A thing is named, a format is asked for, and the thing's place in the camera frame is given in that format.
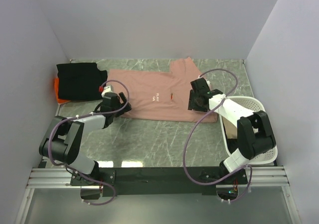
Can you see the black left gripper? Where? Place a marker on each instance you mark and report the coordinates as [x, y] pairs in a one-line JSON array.
[[122, 96]]

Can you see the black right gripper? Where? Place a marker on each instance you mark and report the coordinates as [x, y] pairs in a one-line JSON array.
[[192, 105]]

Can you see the pink printed t-shirt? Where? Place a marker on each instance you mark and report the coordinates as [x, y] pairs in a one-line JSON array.
[[158, 95]]

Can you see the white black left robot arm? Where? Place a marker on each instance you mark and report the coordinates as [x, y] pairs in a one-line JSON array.
[[63, 138]]

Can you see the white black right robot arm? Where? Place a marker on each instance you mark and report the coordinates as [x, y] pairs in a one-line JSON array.
[[217, 105]]

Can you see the beige garment in basket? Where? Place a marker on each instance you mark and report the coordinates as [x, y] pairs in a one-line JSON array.
[[230, 129]]

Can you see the folded black t-shirt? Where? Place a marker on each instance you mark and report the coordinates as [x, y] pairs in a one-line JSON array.
[[80, 81]]

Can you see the white plastic laundry basket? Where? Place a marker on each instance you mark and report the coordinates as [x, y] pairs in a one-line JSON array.
[[254, 133]]

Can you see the black garment in basket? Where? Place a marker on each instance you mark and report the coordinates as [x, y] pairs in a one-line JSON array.
[[231, 145]]

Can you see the folded orange t-shirt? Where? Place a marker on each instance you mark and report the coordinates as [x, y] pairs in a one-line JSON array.
[[56, 89]]

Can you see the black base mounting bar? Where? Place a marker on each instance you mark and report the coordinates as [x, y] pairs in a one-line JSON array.
[[158, 180]]

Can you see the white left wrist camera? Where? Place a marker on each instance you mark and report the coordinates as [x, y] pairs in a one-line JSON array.
[[105, 89]]

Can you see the aluminium frame rail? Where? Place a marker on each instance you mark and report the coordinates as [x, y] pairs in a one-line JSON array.
[[49, 198]]

